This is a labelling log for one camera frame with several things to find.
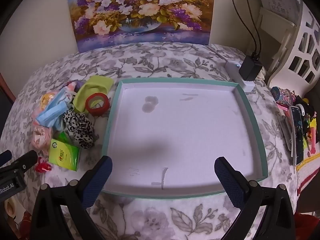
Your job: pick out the white plastic chair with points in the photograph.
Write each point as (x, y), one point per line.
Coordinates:
(300, 45)

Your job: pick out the green plastic packet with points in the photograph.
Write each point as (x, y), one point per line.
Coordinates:
(62, 136)

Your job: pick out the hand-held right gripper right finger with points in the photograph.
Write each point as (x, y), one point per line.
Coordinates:
(228, 180)

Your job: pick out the red tape roll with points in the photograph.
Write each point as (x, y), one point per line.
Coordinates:
(100, 111)

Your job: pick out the green tissue pack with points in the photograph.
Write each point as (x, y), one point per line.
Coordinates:
(63, 155)

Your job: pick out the leopard print scrunchie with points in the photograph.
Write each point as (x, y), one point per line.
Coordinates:
(77, 127)

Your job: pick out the floral painting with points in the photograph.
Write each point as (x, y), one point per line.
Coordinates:
(140, 12)

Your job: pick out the black power adapter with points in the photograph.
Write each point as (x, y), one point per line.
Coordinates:
(250, 67)

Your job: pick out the white power strip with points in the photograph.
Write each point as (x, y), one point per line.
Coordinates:
(247, 86)

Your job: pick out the lime green cloth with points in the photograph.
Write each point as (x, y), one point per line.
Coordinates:
(97, 83)

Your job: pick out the teal rimmed white tray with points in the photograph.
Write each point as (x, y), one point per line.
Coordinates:
(175, 130)

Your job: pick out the yellow white knitted cloth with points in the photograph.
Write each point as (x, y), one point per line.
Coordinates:
(308, 166)

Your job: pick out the white shelf unit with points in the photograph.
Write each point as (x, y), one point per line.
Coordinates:
(272, 17)

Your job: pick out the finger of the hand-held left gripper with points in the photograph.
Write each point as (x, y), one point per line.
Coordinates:
(5, 156)
(26, 161)

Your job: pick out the grey floral blanket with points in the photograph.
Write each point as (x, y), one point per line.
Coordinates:
(155, 62)

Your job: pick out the pink striped fluffy sock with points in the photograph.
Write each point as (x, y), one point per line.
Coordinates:
(40, 135)

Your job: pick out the blue face mask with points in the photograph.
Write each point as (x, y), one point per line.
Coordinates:
(50, 115)

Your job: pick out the red small wrapper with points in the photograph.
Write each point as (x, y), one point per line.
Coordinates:
(42, 167)

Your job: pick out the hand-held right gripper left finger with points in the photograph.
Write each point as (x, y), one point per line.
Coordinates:
(98, 180)

